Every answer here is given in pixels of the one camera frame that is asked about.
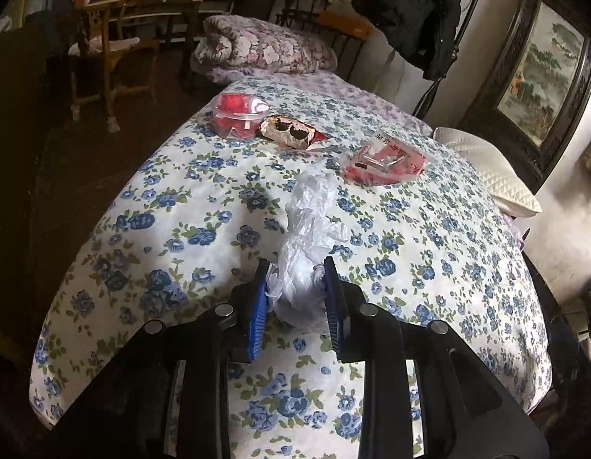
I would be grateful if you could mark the black metal stand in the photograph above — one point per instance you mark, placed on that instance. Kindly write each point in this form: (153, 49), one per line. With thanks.
(436, 91)

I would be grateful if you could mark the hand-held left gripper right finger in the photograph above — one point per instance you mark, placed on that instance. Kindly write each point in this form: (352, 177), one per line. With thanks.
(331, 306)

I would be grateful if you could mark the clear red packet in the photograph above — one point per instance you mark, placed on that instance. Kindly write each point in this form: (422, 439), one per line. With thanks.
(386, 160)

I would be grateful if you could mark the white quilted pillow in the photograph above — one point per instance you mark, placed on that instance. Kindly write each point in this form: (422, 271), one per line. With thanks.
(491, 172)

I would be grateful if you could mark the white plastic bag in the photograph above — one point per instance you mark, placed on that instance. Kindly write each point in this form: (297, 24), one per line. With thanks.
(305, 248)

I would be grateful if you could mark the folded floral quilt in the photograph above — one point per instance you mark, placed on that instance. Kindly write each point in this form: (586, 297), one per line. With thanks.
(267, 48)

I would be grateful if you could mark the framed landscape painting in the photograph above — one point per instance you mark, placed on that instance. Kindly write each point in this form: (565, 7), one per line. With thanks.
(539, 71)

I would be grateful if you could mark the red plastic container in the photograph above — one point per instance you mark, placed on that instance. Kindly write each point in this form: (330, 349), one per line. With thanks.
(238, 114)

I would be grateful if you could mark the orange box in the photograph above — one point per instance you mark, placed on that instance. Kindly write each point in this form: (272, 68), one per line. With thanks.
(345, 24)

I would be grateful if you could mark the brown and white wrapper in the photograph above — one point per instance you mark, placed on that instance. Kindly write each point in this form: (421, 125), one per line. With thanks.
(288, 131)

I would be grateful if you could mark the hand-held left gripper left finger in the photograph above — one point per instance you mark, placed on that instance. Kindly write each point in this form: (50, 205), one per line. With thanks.
(258, 311)

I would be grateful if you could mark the wooden table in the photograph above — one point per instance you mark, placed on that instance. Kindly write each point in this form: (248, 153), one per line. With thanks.
(176, 0)

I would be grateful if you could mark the carved wooden chair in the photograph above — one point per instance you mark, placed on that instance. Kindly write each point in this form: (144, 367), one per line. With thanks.
(109, 52)

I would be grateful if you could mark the blue floral bed sheet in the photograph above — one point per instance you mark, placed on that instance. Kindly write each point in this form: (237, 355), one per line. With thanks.
(204, 191)

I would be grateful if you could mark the black jacket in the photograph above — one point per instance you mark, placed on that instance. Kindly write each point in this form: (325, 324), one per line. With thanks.
(410, 5)

